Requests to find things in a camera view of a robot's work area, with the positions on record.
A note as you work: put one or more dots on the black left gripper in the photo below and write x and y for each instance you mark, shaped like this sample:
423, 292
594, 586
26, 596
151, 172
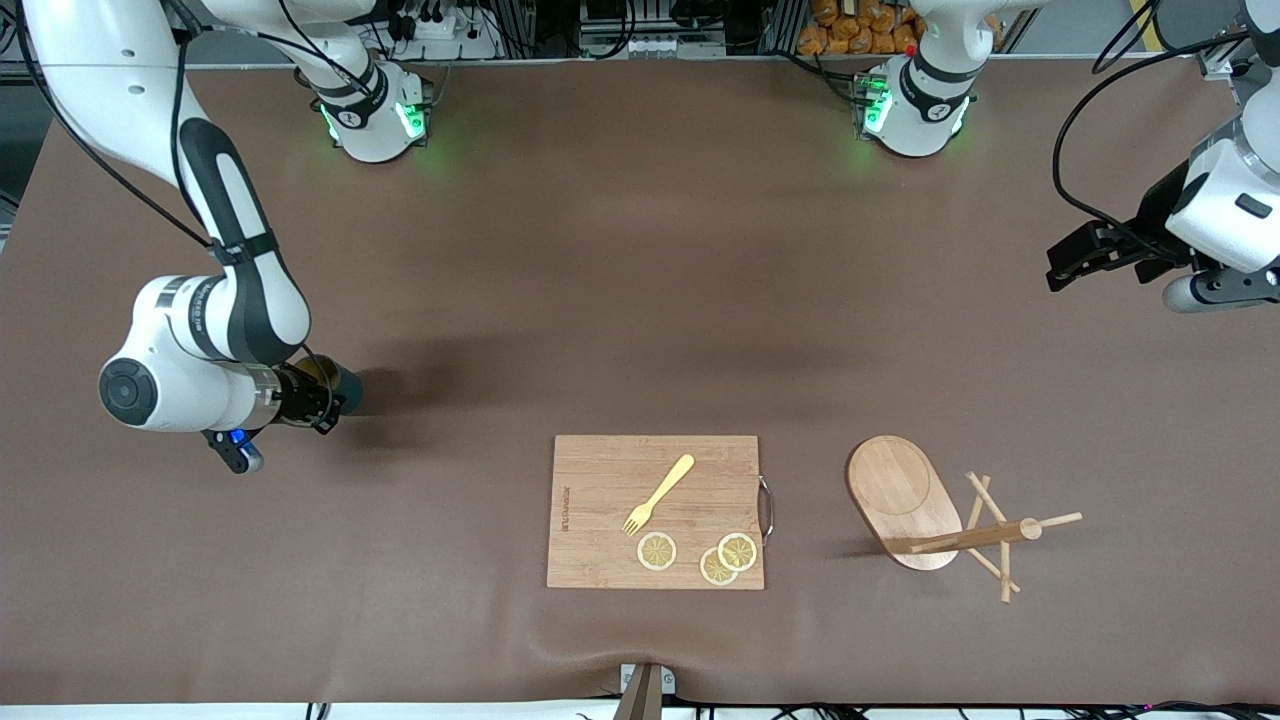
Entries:
1152, 222

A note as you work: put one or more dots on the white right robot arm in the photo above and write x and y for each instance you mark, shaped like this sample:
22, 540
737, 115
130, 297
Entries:
240, 300

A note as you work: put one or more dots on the wooden cutting board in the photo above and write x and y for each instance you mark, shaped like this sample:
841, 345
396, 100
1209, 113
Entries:
600, 500

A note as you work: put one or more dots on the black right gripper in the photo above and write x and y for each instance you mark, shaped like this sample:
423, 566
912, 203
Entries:
297, 397

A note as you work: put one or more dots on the aluminium profile rail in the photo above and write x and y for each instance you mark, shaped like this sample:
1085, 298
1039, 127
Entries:
1225, 60

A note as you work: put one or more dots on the wooden mug rack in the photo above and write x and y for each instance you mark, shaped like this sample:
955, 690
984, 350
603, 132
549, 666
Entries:
900, 490

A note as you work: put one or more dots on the white power strip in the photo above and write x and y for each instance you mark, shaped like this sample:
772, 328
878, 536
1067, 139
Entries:
450, 40

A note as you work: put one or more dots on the brown table mat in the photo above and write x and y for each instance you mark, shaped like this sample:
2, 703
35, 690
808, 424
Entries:
640, 300

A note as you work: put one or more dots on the dark green mug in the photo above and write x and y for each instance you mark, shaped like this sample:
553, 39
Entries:
350, 390

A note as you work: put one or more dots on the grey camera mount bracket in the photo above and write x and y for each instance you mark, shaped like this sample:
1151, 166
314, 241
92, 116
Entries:
645, 690

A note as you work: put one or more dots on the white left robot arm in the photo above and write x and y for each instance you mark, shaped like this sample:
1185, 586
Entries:
920, 110

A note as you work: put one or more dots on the lemon slice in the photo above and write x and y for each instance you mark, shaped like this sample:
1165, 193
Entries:
738, 551
712, 570
657, 551

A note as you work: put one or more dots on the orange packaged items pile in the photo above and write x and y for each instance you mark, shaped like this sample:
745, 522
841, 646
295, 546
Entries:
850, 30

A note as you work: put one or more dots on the yellow plastic fork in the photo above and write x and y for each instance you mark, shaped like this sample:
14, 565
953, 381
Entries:
662, 490

